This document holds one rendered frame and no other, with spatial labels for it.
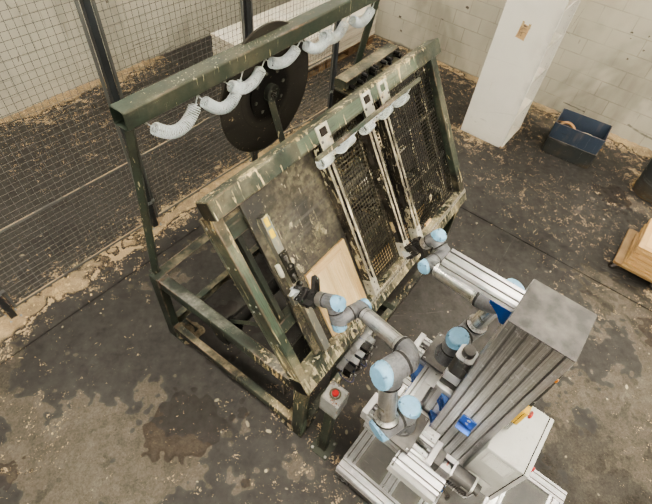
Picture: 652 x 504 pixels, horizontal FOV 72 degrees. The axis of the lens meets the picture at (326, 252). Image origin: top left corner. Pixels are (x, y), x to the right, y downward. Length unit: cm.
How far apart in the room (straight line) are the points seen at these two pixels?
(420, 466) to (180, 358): 209
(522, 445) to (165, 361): 261
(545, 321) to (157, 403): 280
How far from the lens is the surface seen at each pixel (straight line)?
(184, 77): 238
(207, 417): 360
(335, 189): 260
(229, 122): 276
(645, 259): 517
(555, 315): 183
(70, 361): 409
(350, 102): 268
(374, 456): 331
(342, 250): 275
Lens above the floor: 335
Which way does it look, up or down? 50 degrees down
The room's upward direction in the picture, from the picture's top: 7 degrees clockwise
